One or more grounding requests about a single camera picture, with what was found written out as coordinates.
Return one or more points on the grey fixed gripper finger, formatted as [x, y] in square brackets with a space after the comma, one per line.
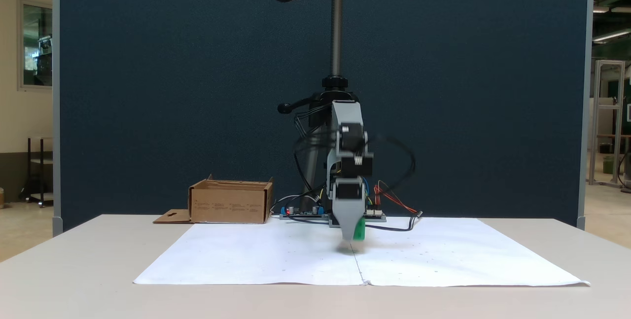
[346, 218]

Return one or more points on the green die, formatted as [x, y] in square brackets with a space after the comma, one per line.
[360, 230]

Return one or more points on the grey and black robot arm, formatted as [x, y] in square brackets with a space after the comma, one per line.
[347, 126]

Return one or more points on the green waste bin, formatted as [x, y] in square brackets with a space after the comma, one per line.
[608, 164]

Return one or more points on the blue circuit board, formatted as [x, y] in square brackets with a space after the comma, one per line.
[301, 213]

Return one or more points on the white paper sheet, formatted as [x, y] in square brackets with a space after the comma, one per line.
[256, 255]
[468, 255]

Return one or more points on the brown cardboard box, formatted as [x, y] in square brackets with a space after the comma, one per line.
[229, 205]

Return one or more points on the dark blue partition panel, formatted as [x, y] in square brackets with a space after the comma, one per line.
[172, 87]

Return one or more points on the black shelf cart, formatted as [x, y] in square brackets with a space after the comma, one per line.
[39, 171]

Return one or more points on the black camera tripod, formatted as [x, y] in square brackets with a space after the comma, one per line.
[336, 23]

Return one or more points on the aluminium frame rack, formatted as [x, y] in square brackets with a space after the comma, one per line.
[597, 122]

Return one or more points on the framed wall window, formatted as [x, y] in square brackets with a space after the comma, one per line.
[37, 45]

